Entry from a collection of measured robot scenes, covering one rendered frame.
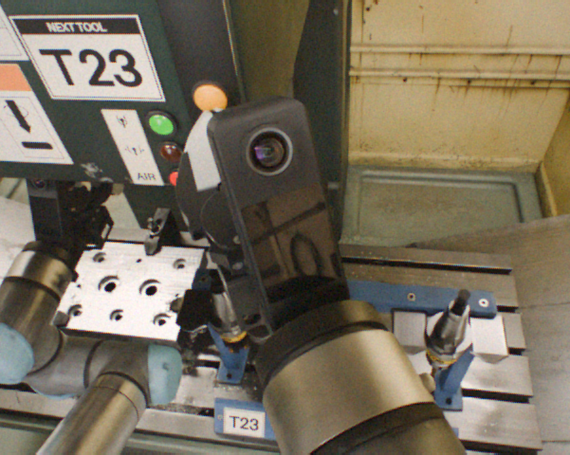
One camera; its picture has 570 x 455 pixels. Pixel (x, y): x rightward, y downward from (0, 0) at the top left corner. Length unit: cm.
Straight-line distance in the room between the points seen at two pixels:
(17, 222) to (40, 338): 118
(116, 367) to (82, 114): 33
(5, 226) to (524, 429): 157
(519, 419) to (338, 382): 88
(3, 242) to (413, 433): 166
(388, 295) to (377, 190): 106
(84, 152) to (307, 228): 29
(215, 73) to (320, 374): 24
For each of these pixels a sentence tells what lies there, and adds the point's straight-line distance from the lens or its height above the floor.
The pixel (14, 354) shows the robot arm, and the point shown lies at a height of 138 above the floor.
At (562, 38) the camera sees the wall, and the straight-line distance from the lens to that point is 161.
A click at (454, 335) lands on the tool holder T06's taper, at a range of 72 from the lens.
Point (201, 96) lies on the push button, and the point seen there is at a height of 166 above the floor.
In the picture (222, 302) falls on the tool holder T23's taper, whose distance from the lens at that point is 71.
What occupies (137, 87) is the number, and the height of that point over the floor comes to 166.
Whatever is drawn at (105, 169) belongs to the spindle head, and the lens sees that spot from 49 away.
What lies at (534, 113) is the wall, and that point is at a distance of 175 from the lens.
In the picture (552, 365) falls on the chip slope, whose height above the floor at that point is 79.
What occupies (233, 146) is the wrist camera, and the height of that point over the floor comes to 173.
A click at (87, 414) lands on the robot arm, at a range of 61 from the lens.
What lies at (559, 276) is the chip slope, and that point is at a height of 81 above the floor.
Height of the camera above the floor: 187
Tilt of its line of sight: 50 degrees down
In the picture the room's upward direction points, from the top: 7 degrees counter-clockwise
